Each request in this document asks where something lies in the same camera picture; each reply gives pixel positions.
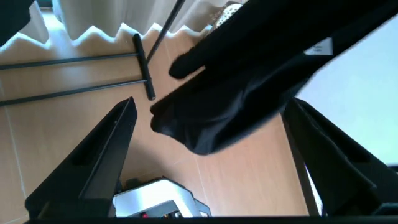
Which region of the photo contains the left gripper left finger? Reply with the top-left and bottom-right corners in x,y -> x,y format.
24,96 -> 138,218

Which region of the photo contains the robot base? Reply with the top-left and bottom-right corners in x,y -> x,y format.
112,177 -> 212,218

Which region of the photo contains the black clothes rack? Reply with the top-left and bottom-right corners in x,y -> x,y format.
0,0 -> 187,108

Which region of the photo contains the black garment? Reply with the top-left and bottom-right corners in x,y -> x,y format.
150,0 -> 398,156

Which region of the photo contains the white laundry basket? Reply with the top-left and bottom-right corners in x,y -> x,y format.
211,2 -> 243,30

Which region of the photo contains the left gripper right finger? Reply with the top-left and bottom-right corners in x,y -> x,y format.
281,98 -> 398,216

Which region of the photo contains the beige curtain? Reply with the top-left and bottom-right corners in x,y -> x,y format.
17,0 -> 50,44
51,0 -> 233,41

